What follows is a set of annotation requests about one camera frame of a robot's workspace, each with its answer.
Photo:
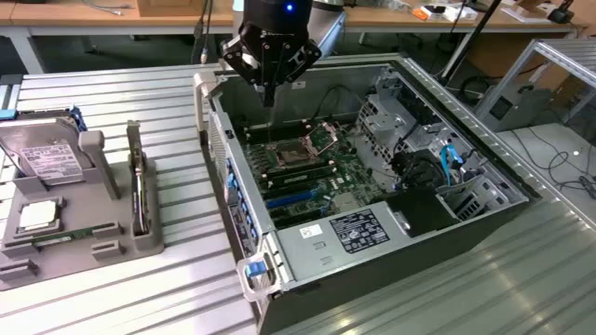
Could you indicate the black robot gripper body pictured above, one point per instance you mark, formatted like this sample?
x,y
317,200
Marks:
x,y
275,17

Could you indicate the GPU graphics card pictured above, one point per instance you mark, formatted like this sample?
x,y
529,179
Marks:
x,y
137,195

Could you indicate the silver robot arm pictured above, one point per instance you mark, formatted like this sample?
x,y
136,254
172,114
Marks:
x,y
332,31

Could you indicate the small cardboard box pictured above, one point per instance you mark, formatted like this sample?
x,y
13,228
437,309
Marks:
x,y
172,7

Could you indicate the metal socket cover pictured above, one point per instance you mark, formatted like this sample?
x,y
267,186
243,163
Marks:
x,y
323,136

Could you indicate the silver drive cage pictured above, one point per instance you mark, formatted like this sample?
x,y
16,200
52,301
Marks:
x,y
377,122

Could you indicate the CPU socket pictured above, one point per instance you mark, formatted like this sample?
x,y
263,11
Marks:
x,y
293,153

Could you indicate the orange white small box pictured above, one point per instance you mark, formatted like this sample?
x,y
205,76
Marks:
x,y
425,13

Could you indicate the dark RAM stick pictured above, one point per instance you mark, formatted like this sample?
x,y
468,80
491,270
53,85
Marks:
x,y
297,178

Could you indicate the green motherboard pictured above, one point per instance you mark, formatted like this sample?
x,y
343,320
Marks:
x,y
344,174

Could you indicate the black tripod pole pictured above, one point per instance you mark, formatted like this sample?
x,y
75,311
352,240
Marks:
x,y
469,38

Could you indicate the wooden top desk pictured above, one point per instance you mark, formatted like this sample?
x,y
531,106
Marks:
x,y
496,21
69,15

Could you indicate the blue disk caddy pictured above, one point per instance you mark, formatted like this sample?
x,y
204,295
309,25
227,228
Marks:
x,y
76,118

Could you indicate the blue expansion slot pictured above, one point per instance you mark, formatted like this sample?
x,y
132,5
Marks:
x,y
291,199

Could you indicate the silver chipset heatsink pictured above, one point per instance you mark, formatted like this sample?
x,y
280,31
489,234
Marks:
x,y
345,202

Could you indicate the large brown cardboard panel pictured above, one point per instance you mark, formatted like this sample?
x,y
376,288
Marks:
x,y
497,52

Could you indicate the grey metal box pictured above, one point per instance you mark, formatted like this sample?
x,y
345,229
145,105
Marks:
x,y
521,108

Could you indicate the white booklet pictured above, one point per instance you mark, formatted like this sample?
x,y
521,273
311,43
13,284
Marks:
x,y
525,15

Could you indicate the silver hard disk drive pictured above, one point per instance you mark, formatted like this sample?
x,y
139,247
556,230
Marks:
x,y
44,157

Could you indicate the grey power supply unit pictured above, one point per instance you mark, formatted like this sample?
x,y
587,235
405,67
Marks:
x,y
316,251

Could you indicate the silver disk bay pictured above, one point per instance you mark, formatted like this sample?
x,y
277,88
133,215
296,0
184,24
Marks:
x,y
469,206

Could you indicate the black desk device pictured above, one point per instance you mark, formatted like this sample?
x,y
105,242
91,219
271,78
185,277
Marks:
x,y
559,15

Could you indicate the grey parts rack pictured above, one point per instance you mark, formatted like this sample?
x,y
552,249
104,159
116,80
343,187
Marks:
x,y
79,223

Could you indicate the black open PC case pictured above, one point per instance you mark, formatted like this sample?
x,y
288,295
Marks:
x,y
419,251

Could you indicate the blue case latch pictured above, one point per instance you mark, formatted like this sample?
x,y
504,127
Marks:
x,y
256,270

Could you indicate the silver CPU chip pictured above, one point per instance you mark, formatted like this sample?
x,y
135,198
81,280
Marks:
x,y
39,214

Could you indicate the green RAM stick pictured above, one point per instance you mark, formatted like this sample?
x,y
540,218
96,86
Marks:
x,y
60,238

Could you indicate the aluminium profile frame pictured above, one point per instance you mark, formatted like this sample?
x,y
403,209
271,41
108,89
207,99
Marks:
x,y
565,57

